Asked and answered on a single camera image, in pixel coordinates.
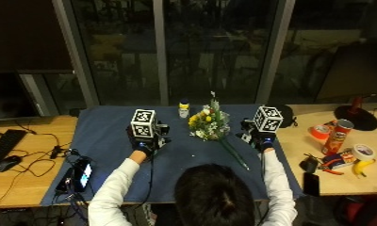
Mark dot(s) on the person's right hand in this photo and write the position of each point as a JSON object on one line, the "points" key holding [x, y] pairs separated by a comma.
{"points": [[258, 139]]}

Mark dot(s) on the person's left hand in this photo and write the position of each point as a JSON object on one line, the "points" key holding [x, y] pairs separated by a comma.
{"points": [[143, 142]]}

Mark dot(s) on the white marker cube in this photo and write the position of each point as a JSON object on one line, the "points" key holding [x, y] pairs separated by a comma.
{"points": [[268, 119], [143, 122]]}

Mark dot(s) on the dark blue table cloth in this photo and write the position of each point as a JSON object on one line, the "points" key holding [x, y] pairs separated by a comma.
{"points": [[114, 147]]}

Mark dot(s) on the flower bouquet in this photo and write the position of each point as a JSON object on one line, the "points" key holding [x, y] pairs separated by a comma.
{"points": [[210, 122]]}

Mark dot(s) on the small bottle with yellow label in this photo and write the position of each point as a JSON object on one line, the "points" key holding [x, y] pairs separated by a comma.
{"points": [[183, 108]]}

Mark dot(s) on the black pouch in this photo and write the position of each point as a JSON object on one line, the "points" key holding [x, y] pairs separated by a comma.
{"points": [[309, 164]]}

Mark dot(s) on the orange tape roll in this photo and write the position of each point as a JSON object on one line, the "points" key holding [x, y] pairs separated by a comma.
{"points": [[320, 132]]}

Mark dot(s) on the smartphone with lit screen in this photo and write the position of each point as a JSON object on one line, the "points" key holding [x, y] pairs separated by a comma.
{"points": [[82, 174]]}

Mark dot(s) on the black smartphone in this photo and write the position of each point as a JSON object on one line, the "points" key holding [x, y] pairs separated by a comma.
{"points": [[311, 184]]}

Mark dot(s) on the red chips can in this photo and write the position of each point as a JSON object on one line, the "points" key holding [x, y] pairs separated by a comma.
{"points": [[337, 137]]}

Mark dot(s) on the the person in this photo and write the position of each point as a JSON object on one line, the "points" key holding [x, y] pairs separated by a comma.
{"points": [[216, 194]]}

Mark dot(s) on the small colourful box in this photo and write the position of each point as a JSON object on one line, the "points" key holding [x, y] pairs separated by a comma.
{"points": [[344, 156]]}

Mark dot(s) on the black round lamp base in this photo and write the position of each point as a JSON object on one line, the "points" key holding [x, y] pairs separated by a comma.
{"points": [[357, 116]]}

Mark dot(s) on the white tape roll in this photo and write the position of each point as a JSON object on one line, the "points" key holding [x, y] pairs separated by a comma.
{"points": [[364, 152]]}

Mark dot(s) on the yellow banana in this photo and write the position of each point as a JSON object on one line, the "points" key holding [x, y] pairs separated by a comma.
{"points": [[361, 167]]}

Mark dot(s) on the black computer mouse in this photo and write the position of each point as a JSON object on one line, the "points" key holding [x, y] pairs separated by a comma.
{"points": [[8, 163]]}

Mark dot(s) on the black keyboard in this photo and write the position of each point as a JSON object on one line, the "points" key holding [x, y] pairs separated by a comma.
{"points": [[2, 148]]}

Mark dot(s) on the black monitor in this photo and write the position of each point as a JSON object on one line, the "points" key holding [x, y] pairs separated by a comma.
{"points": [[13, 94]]}

